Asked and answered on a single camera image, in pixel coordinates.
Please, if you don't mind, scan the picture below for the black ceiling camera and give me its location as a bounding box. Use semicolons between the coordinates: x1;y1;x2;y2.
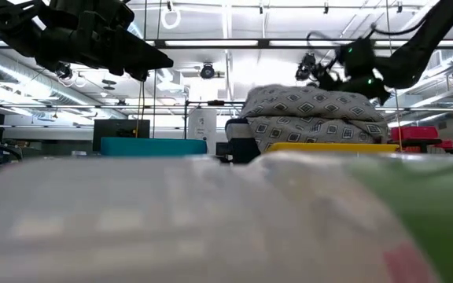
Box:
200;62;216;80

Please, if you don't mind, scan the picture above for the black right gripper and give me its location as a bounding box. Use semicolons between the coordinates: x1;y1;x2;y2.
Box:
295;53;344;94

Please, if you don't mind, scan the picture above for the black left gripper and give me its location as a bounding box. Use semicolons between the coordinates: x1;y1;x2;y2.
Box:
33;0;175;78

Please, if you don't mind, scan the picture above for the white cabinet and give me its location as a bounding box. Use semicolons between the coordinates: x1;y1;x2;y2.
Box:
188;108;218;155

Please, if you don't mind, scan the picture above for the clear plastic packet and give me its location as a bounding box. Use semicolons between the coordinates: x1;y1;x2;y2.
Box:
0;151;453;283

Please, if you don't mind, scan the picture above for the grey patterned cloth gown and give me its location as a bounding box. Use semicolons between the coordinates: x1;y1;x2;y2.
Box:
237;83;389;153

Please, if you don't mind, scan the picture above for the yellow plastic tray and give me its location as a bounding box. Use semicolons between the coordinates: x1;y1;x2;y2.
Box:
264;141;400;155

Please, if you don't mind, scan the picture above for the teal plastic tray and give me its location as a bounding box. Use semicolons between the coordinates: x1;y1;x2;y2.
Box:
100;137;208;157

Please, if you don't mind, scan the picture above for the white cable ring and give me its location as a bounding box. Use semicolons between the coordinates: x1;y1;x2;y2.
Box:
160;6;182;31

